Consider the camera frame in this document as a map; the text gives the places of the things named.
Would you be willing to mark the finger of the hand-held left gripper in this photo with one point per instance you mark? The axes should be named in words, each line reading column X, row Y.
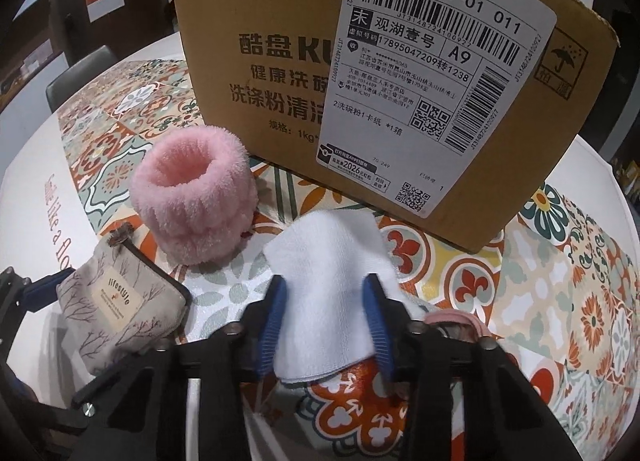
column 45, row 286

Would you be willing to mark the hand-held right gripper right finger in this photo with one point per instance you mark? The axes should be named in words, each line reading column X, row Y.
column 380, row 326

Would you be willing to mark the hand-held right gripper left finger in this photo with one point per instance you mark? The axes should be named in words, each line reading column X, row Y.
column 272, row 321

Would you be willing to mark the white towel cloth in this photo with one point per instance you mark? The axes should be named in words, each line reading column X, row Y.
column 325, row 281

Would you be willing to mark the beige tree print pouch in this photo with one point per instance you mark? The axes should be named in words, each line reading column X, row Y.
column 115, row 301

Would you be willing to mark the brown cardboard box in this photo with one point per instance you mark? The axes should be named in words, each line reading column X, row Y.
column 280, row 66

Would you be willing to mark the pink fluffy wristband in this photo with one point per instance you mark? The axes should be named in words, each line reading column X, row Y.
column 195, row 211

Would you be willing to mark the white patterned tablecloth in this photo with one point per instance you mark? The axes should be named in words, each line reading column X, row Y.
column 550, row 266

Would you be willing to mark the grey dining chair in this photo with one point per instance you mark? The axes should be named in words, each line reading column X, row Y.
column 70, row 86

